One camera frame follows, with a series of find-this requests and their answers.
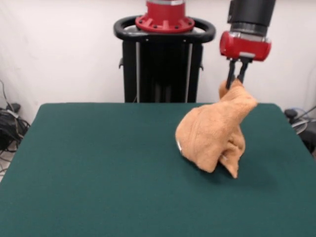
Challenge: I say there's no dark green table cloth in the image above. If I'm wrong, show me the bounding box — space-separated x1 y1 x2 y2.
0 103 316 237

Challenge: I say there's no tan terry towel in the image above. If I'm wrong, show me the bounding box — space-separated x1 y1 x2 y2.
175 80 259 179

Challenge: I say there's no black cable bundle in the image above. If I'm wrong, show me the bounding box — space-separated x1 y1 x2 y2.
0 79 32 173

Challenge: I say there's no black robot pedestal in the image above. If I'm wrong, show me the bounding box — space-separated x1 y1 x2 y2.
113 15 217 103

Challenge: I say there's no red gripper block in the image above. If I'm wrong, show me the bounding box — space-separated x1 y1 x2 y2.
219 31 272 89

